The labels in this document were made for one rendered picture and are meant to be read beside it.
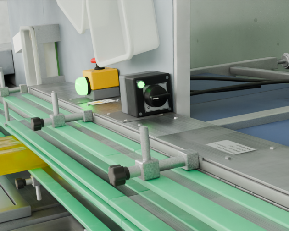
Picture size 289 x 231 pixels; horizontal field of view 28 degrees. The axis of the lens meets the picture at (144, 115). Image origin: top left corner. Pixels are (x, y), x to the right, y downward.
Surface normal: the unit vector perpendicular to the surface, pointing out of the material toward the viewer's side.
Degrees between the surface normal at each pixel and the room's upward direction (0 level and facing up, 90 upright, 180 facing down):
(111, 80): 90
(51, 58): 90
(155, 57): 0
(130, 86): 0
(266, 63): 90
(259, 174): 90
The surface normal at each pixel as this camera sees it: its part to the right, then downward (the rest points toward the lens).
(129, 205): -0.09, -0.98
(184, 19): 0.42, 0.29
